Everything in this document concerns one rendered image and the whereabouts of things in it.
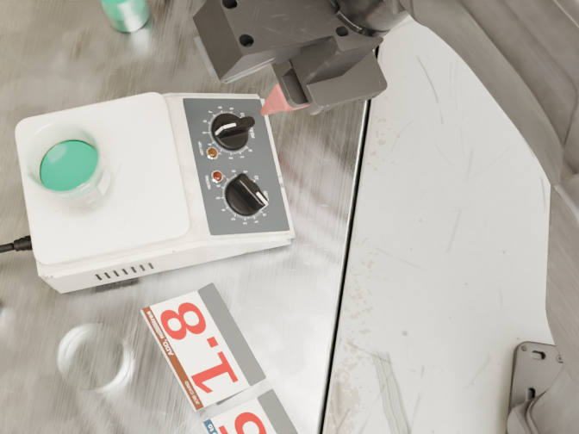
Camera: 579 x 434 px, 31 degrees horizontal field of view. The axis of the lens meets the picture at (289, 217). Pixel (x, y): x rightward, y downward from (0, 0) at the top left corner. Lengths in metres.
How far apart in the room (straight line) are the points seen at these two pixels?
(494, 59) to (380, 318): 0.40
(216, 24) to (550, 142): 0.25
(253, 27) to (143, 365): 0.34
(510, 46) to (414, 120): 0.43
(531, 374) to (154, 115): 0.36
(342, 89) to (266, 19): 0.10
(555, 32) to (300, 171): 0.44
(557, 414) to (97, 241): 0.35
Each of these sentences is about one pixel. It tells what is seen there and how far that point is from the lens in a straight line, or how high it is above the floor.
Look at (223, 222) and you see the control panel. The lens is 0.81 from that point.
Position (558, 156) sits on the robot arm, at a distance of 0.45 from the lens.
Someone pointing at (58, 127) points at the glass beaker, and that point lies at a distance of 0.76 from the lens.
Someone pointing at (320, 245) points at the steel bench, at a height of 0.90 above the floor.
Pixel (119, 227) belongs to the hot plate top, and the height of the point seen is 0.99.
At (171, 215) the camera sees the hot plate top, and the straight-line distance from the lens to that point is 0.79.
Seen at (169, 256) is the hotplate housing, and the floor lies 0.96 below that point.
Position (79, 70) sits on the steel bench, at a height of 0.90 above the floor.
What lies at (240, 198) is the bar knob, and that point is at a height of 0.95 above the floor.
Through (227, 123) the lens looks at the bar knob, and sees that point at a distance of 0.83.
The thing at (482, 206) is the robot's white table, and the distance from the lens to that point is 0.89.
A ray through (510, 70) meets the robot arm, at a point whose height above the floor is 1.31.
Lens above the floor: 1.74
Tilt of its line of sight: 74 degrees down
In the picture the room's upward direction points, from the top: 3 degrees counter-clockwise
